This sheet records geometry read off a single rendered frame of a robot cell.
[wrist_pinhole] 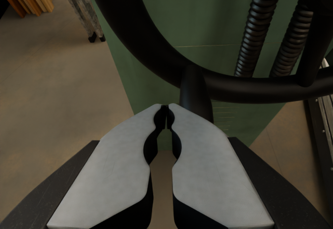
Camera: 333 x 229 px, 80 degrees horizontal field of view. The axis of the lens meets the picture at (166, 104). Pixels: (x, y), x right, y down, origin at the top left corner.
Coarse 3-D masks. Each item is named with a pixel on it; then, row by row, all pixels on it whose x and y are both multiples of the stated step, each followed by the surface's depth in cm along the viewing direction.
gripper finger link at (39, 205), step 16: (96, 144) 9; (80, 160) 8; (64, 176) 7; (32, 192) 7; (48, 192) 7; (64, 192) 7; (16, 208) 6; (32, 208) 6; (48, 208) 6; (0, 224) 6; (16, 224) 6; (32, 224) 6
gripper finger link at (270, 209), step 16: (240, 144) 8; (240, 160) 7; (256, 160) 7; (256, 176) 7; (272, 176) 7; (272, 192) 6; (288, 192) 6; (272, 208) 6; (288, 208) 6; (304, 208) 6; (288, 224) 5; (304, 224) 5; (320, 224) 5
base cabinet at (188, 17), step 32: (160, 0) 31; (192, 0) 31; (224, 0) 31; (288, 0) 31; (160, 32) 36; (192, 32) 36; (224, 32) 36; (128, 64) 43; (224, 64) 43; (256, 64) 43; (128, 96) 53; (160, 96) 52; (224, 128) 69; (256, 128) 70
